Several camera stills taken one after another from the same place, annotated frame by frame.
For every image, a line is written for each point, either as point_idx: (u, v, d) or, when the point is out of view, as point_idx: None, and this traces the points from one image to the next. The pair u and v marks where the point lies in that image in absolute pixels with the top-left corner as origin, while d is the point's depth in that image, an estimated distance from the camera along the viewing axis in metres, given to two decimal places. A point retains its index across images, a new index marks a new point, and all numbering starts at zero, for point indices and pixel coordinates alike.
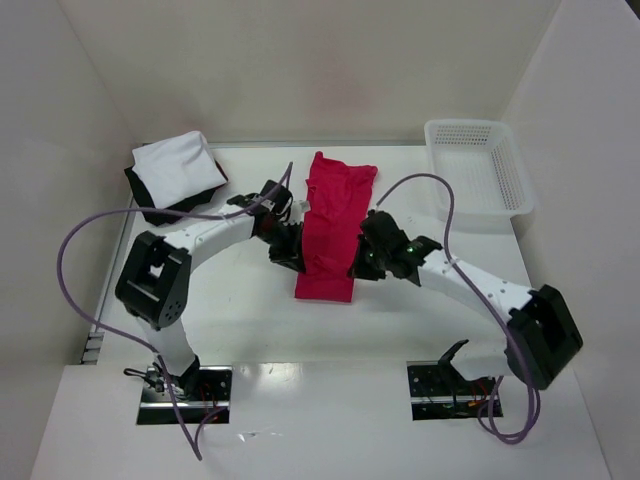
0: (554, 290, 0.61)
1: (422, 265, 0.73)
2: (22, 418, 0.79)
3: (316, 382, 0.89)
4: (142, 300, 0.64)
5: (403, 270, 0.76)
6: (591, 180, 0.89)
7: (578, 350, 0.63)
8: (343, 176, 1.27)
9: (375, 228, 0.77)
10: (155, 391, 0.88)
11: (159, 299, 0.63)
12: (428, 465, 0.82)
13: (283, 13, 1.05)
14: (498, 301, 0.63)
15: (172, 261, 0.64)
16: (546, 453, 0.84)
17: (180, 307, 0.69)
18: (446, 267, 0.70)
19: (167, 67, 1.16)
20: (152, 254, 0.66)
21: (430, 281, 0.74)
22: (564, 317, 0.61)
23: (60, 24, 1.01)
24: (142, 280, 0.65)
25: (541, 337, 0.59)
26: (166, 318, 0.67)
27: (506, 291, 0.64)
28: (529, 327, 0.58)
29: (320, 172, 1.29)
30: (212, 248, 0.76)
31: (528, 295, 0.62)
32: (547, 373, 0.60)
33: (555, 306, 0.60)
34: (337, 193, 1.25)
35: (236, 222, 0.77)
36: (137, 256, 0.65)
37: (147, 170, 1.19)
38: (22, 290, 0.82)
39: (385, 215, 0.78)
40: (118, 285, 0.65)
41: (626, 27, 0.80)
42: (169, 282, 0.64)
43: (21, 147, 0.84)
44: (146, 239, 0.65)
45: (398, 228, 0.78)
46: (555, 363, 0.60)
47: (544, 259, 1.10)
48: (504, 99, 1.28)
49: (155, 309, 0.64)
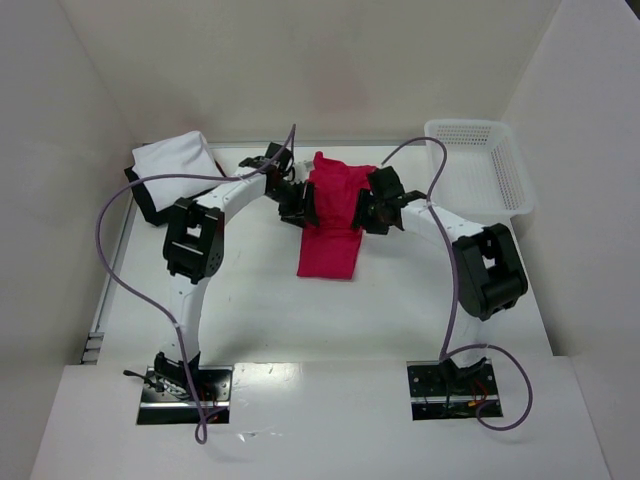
0: (504, 228, 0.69)
1: (404, 208, 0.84)
2: (22, 418, 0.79)
3: (316, 382, 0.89)
4: (188, 257, 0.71)
5: (391, 215, 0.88)
6: (592, 180, 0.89)
7: (523, 290, 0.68)
8: (343, 176, 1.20)
9: (377, 178, 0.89)
10: (155, 391, 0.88)
11: (203, 253, 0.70)
12: (428, 465, 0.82)
13: (284, 13, 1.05)
14: (455, 232, 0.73)
15: (209, 220, 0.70)
16: (546, 453, 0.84)
17: (220, 259, 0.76)
18: (421, 208, 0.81)
19: (168, 68, 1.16)
20: (189, 217, 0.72)
21: (409, 224, 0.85)
22: (510, 253, 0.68)
23: (60, 24, 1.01)
24: (185, 239, 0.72)
25: (480, 261, 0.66)
26: (210, 269, 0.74)
27: (463, 226, 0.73)
28: (469, 247, 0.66)
29: (320, 172, 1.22)
30: (237, 206, 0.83)
31: (481, 231, 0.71)
32: (482, 295, 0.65)
33: (501, 239, 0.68)
34: (337, 193, 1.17)
35: (253, 181, 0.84)
36: (176, 219, 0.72)
37: (147, 169, 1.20)
38: (23, 290, 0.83)
39: (391, 171, 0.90)
40: (164, 247, 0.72)
41: (627, 28, 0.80)
42: (210, 238, 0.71)
43: (21, 148, 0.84)
44: (182, 205, 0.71)
45: (397, 182, 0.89)
46: (492, 290, 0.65)
47: (543, 259, 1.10)
48: (504, 99, 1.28)
49: (201, 263, 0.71)
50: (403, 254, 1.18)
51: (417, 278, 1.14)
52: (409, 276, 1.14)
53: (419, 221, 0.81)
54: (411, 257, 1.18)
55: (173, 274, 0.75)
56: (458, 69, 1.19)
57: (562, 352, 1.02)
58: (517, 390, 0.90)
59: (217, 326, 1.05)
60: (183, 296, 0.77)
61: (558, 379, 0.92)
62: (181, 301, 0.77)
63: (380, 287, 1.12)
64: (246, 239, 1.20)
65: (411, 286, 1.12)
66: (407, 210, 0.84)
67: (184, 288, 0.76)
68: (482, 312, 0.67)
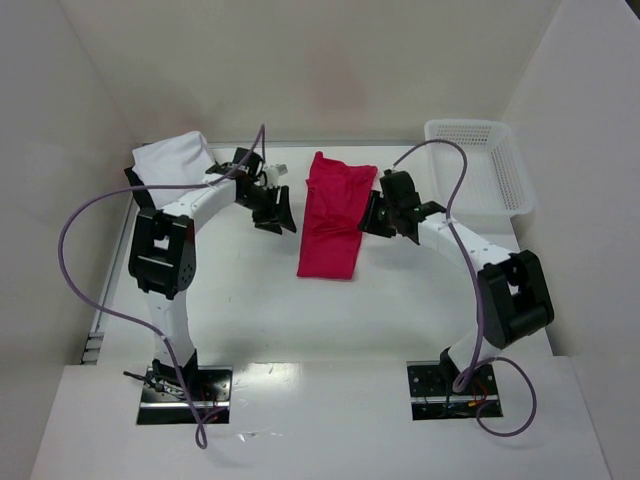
0: (532, 255, 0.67)
1: (422, 222, 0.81)
2: (22, 418, 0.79)
3: (316, 383, 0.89)
4: (158, 271, 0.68)
5: (406, 226, 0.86)
6: (591, 181, 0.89)
7: (547, 321, 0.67)
8: (343, 177, 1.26)
9: (392, 183, 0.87)
10: (155, 391, 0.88)
11: (173, 266, 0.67)
12: (428, 465, 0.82)
13: (284, 13, 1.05)
14: (479, 257, 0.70)
15: (177, 230, 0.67)
16: (545, 453, 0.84)
17: (192, 270, 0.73)
18: (442, 225, 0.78)
19: (168, 67, 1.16)
20: (156, 227, 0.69)
21: (426, 238, 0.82)
22: (537, 283, 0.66)
23: (60, 24, 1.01)
24: (153, 252, 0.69)
25: (508, 294, 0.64)
26: (183, 282, 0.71)
27: (488, 250, 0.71)
28: (497, 278, 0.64)
29: (320, 172, 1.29)
30: (206, 214, 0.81)
31: (507, 257, 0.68)
32: (507, 329, 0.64)
33: (529, 268, 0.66)
34: (337, 193, 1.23)
35: (221, 187, 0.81)
36: (142, 232, 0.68)
37: (147, 170, 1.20)
38: (23, 291, 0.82)
39: (405, 176, 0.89)
40: (131, 262, 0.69)
41: (626, 29, 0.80)
42: (179, 249, 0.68)
43: (21, 148, 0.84)
44: (147, 215, 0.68)
45: (412, 190, 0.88)
46: (517, 323, 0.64)
47: (543, 259, 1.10)
48: (505, 99, 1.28)
49: (172, 276, 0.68)
50: (403, 254, 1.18)
51: (416, 278, 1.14)
52: (410, 276, 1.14)
53: (437, 237, 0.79)
54: (411, 257, 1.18)
55: (146, 291, 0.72)
56: (458, 69, 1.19)
57: (563, 352, 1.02)
58: (518, 389, 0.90)
59: (217, 326, 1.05)
60: (162, 311, 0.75)
61: (558, 378, 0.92)
62: (163, 315, 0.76)
63: (381, 287, 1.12)
64: (246, 239, 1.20)
65: (411, 286, 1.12)
66: (425, 224, 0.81)
67: (162, 303, 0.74)
68: (505, 343, 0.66)
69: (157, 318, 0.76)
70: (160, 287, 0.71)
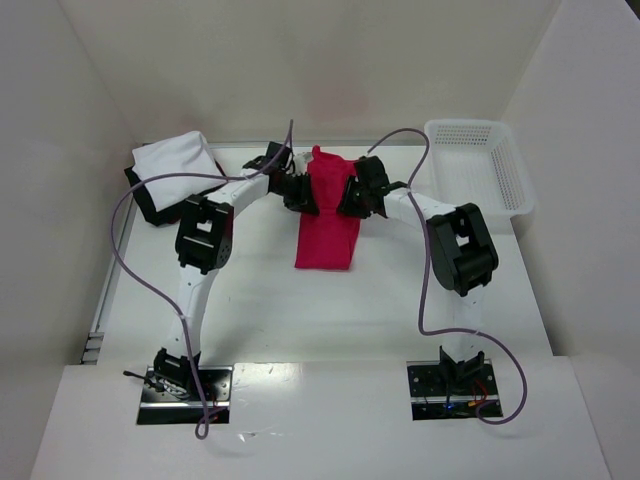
0: (473, 206, 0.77)
1: (387, 196, 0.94)
2: (22, 418, 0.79)
3: (315, 384, 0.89)
4: (199, 250, 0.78)
5: (375, 203, 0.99)
6: (592, 181, 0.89)
7: (495, 264, 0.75)
8: (340, 170, 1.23)
9: (364, 166, 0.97)
10: (155, 391, 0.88)
11: (214, 246, 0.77)
12: (429, 466, 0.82)
13: (284, 13, 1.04)
14: (430, 212, 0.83)
15: (221, 214, 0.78)
16: (545, 454, 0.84)
17: (229, 251, 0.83)
18: (402, 195, 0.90)
19: (168, 67, 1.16)
20: (200, 213, 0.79)
21: (392, 211, 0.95)
22: (480, 229, 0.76)
23: (60, 24, 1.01)
24: (196, 234, 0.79)
25: (451, 237, 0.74)
26: (221, 261, 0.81)
27: (438, 207, 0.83)
28: (442, 224, 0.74)
29: (316, 164, 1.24)
30: (244, 203, 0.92)
31: (453, 210, 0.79)
32: (455, 269, 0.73)
33: (472, 217, 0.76)
34: (333, 186, 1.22)
35: (256, 181, 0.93)
36: (188, 215, 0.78)
37: (147, 170, 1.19)
38: (23, 291, 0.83)
39: (376, 160, 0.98)
40: (177, 240, 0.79)
41: (627, 30, 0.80)
42: (220, 231, 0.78)
43: (20, 148, 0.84)
44: (194, 201, 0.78)
45: (383, 172, 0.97)
46: (465, 265, 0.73)
47: (544, 260, 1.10)
48: (505, 99, 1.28)
49: (212, 255, 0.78)
50: (404, 254, 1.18)
51: (417, 278, 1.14)
52: (410, 276, 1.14)
53: (399, 206, 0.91)
54: (411, 257, 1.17)
55: (183, 266, 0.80)
56: (458, 69, 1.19)
57: (563, 352, 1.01)
58: (518, 390, 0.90)
59: (217, 326, 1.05)
60: (192, 287, 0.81)
61: (558, 378, 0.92)
62: (189, 293, 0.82)
63: (381, 288, 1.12)
64: (246, 239, 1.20)
65: (411, 286, 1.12)
66: (387, 198, 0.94)
67: (193, 279, 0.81)
68: (457, 285, 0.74)
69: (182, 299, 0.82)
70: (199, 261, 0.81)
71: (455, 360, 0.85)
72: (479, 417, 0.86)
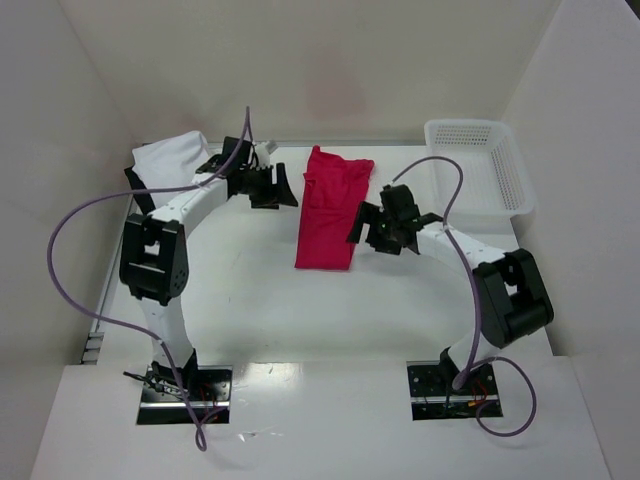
0: (526, 253, 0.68)
1: (420, 231, 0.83)
2: (22, 418, 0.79)
3: (315, 384, 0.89)
4: (148, 278, 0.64)
5: (405, 238, 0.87)
6: (592, 181, 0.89)
7: (547, 319, 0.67)
8: (340, 170, 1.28)
9: (391, 197, 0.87)
10: (155, 391, 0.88)
11: (165, 273, 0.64)
12: (429, 466, 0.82)
13: (283, 13, 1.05)
14: (475, 257, 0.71)
15: (167, 233, 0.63)
16: (546, 455, 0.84)
17: (186, 275, 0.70)
18: (439, 232, 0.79)
19: (168, 68, 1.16)
20: (145, 234, 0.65)
21: (425, 247, 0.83)
22: (534, 280, 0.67)
23: (60, 24, 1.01)
24: (144, 259, 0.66)
25: (503, 290, 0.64)
26: (176, 289, 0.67)
27: (484, 251, 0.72)
28: (493, 274, 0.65)
29: (318, 165, 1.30)
30: (200, 216, 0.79)
31: (502, 256, 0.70)
32: (507, 327, 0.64)
33: (525, 266, 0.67)
34: (334, 186, 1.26)
35: (211, 188, 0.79)
36: (132, 238, 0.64)
37: (147, 169, 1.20)
38: (22, 290, 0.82)
39: (403, 188, 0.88)
40: (122, 270, 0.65)
41: (627, 30, 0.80)
42: (170, 255, 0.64)
43: (20, 149, 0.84)
44: (136, 222, 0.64)
45: (412, 202, 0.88)
46: (516, 322, 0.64)
47: (544, 260, 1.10)
48: (505, 99, 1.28)
49: (164, 283, 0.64)
50: (404, 253, 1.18)
51: (417, 279, 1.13)
52: (410, 276, 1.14)
53: (435, 244, 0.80)
54: (411, 256, 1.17)
55: (139, 299, 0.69)
56: (458, 69, 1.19)
57: (563, 352, 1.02)
58: (528, 396, 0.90)
59: (217, 326, 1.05)
60: (158, 316, 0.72)
61: (559, 379, 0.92)
62: (158, 320, 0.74)
63: (382, 288, 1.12)
64: (246, 239, 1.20)
65: (410, 286, 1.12)
66: (423, 233, 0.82)
67: (158, 309, 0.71)
68: (504, 342, 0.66)
69: (154, 325, 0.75)
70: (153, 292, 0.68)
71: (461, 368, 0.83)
72: (479, 418, 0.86)
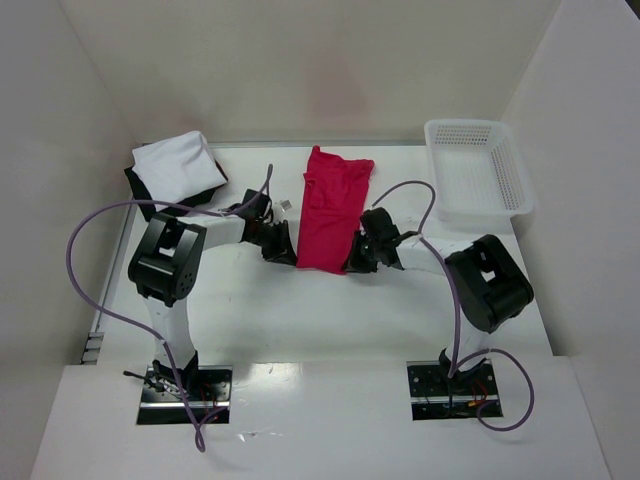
0: (493, 238, 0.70)
1: (400, 245, 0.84)
2: (21, 418, 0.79)
3: (315, 383, 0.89)
4: (156, 277, 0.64)
5: (388, 257, 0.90)
6: (592, 181, 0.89)
7: (529, 298, 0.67)
8: (340, 170, 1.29)
9: (372, 219, 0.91)
10: (154, 391, 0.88)
11: (173, 273, 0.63)
12: (428, 466, 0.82)
13: (283, 12, 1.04)
14: (446, 251, 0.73)
15: (190, 235, 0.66)
16: (545, 455, 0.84)
17: (193, 281, 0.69)
18: (414, 241, 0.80)
19: (168, 68, 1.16)
20: (166, 235, 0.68)
21: (408, 260, 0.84)
22: (506, 260, 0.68)
23: (60, 23, 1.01)
24: (155, 257, 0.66)
25: (475, 272, 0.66)
26: (182, 291, 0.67)
27: (453, 245, 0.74)
28: (464, 260, 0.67)
29: (318, 165, 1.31)
30: (212, 242, 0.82)
31: (471, 245, 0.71)
32: (489, 308, 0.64)
33: (494, 249, 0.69)
34: (334, 186, 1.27)
35: (231, 219, 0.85)
36: (152, 235, 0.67)
37: (147, 169, 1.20)
38: (22, 290, 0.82)
39: (382, 211, 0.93)
40: (131, 266, 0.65)
41: (627, 30, 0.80)
42: (184, 256, 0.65)
43: (20, 148, 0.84)
44: (161, 220, 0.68)
45: (390, 223, 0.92)
46: (499, 303, 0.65)
47: (544, 260, 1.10)
48: (505, 99, 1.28)
49: (171, 284, 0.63)
50: None
51: (417, 279, 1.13)
52: (410, 276, 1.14)
53: (414, 253, 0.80)
54: None
55: (146, 297, 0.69)
56: (458, 69, 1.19)
57: (563, 352, 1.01)
58: (528, 393, 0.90)
59: (217, 326, 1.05)
60: (162, 317, 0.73)
61: (558, 379, 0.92)
62: (163, 320, 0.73)
63: (382, 288, 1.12)
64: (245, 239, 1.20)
65: (410, 286, 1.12)
66: (402, 246, 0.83)
67: (162, 309, 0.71)
68: (492, 326, 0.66)
69: (157, 323, 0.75)
70: (159, 295, 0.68)
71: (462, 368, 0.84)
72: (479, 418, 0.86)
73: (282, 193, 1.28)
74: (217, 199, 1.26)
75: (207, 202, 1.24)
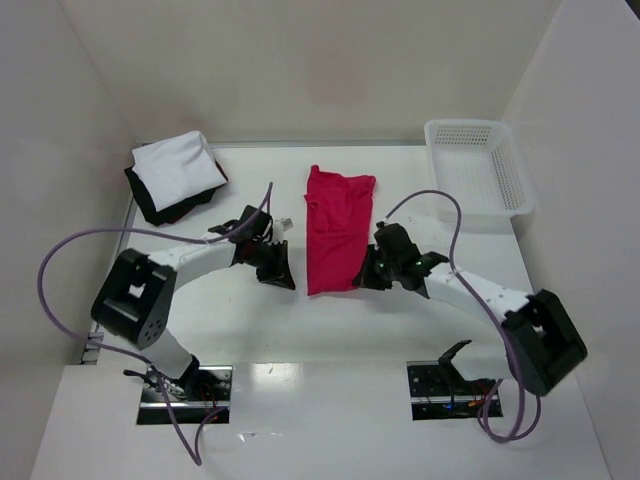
0: (551, 294, 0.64)
1: (428, 276, 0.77)
2: (22, 418, 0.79)
3: (315, 383, 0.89)
4: (121, 322, 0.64)
5: (411, 283, 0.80)
6: (592, 181, 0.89)
7: (581, 358, 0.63)
8: (343, 189, 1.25)
9: (389, 238, 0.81)
10: (154, 391, 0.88)
11: (137, 320, 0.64)
12: (428, 465, 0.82)
13: (283, 12, 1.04)
14: (496, 304, 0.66)
15: (157, 279, 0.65)
16: (543, 454, 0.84)
17: (161, 322, 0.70)
18: (450, 276, 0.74)
19: (168, 68, 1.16)
20: (135, 273, 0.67)
21: (435, 291, 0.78)
22: (562, 320, 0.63)
23: (60, 23, 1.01)
24: (121, 298, 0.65)
25: (536, 339, 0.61)
26: (148, 335, 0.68)
27: (504, 295, 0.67)
28: (523, 324, 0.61)
29: (319, 186, 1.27)
30: (194, 271, 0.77)
31: (525, 299, 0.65)
32: (549, 379, 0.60)
33: (551, 308, 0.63)
34: (337, 206, 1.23)
35: (218, 246, 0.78)
36: (119, 274, 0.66)
37: (147, 170, 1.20)
38: (22, 291, 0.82)
39: (398, 229, 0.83)
40: (96, 304, 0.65)
41: (626, 30, 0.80)
42: (148, 301, 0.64)
43: (20, 148, 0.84)
44: (129, 258, 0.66)
45: (409, 242, 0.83)
46: (557, 371, 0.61)
47: (543, 260, 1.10)
48: (505, 99, 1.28)
49: (135, 330, 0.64)
50: None
51: None
52: None
53: (447, 289, 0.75)
54: None
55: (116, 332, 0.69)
56: (458, 69, 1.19)
57: None
58: (535, 402, 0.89)
59: (217, 327, 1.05)
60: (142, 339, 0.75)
61: None
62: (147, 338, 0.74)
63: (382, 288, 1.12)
64: None
65: None
66: (433, 277, 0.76)
67: None
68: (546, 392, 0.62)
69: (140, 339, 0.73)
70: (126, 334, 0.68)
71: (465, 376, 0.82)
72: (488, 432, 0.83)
73: (282, 193, 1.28)
74: (217, 200, 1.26)
75: (206, 202, 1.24)
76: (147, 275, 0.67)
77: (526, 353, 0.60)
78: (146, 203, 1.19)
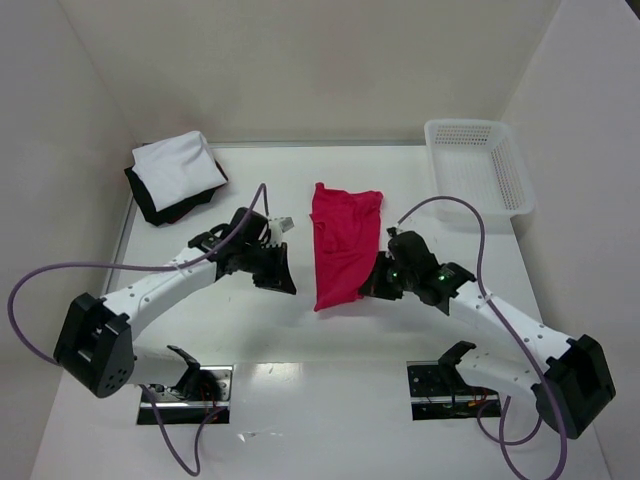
0: (593, 340, 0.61)
1: (455, 296, 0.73)
2: (22, 417, 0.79)
3: (315, 382, 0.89)
4: (80, 372, 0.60)
5: (432, 297, 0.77)
6: (592, 180, 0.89)
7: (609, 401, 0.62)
8: (350, 207, 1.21)
9: (404, 248, 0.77)
10: (155, 390, 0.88)
11: (93, 374, 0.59)
12: (428, 465, 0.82)
13: (283, 12, 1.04)
14: (533, 346, 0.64)
15: (109, 334, 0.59)
16: (543, 455, 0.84)
17: (128, 367, 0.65)
18: (480, 302, 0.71)
19: (168, 68, 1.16)
20: (92, 320, 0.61)
21: (459, 313, 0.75)
22: (602, 368, 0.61)
23: (60, 23, 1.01)
24: (80, 346, 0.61)
25: (576, 390, 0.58)
26: (112, 383, 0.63)
27: (543, 338, 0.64)
28: (566, 375, 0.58)
29: (325, 205, 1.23)
30: (170, 299, 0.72)
31: (566, 345, 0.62)
32: (581, 427, 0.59)
33: (593, 356, 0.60)
34: (346, 225, 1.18)
35: (193, 271, 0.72)
36: (73, 323, 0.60)
37: (147, 170, 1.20)
38: (22, 290, 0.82)
39: (415, 238, 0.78)
40: (56, 351, 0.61)
41: (626, 29, 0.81)
42: (101, 357, 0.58)
43: (20, 147, 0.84)
44: (83, 307, 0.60)
45: (427, 254, 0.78)
46: (589, 418, 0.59)
47: (543, 259, 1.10)
48: (505, 99, 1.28)
49: (93, 384, 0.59)
50: None
51: None
52: None
53: (475, 316, 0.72)
54: None
55: None
56: (458, 69, 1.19)
57: None
58: (533, 408, 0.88)
59: (217, 327, 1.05)
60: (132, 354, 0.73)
61: None
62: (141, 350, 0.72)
63: None
64: None
65: None
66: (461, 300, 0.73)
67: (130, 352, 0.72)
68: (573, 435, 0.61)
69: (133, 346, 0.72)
70: None
71: (467, 382, 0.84)
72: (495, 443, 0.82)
73: (282, 193, 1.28)
74: (217, 199, 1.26)
75: (207, 202, 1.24)
76: (104, 324, 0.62)
77: (565, 405, 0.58)
78: (147, 205, 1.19)
